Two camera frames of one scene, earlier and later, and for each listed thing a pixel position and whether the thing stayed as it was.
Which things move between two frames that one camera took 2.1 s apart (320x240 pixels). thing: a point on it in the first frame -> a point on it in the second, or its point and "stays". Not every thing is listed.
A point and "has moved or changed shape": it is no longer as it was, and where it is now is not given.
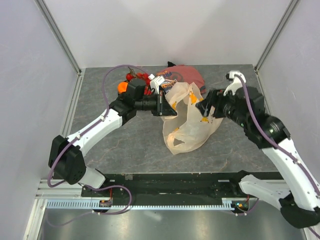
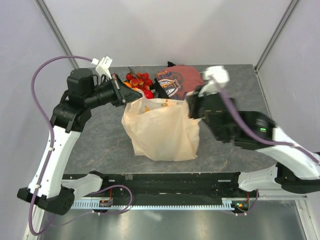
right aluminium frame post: [290, 8] stays
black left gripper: [163, 107] -> [130, 94]
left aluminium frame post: [59, 35] stays
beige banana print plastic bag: [180, 137] has moved or changed shape
